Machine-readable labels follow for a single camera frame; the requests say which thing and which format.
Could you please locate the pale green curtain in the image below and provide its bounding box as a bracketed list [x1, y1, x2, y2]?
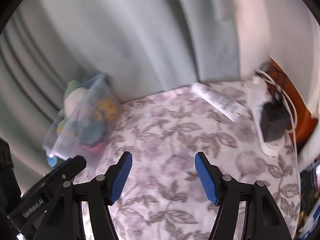
[1, 0, 240, 186]

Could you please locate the white charging cable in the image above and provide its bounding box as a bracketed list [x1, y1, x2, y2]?
[254, 69, 299, 153]

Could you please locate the teal plastic bangle stack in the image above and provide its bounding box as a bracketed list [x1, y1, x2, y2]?
[76, 121, 105, 146]

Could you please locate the green dinosaur plush toy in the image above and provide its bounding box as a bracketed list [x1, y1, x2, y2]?
[56, 80, 87, 135]

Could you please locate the white cosmetic tube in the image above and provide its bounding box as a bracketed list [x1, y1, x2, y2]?
[191, 82, 246, 122]

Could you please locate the white power strip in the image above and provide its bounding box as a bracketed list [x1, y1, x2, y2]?
[245, 76, 289, 159]

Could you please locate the pink plastic bangle stack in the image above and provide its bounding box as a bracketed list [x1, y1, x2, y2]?
[85, 141, 108, 154]

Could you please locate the clear plastic storage bin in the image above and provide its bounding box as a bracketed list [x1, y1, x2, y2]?
[43, 74, 121, 170]

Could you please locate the black power adapter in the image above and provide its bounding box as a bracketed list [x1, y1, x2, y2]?
[260, 102, 290, 142]

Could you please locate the grey floral fleece blanket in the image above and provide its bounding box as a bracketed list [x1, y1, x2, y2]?
[75, 87, 300, 239]

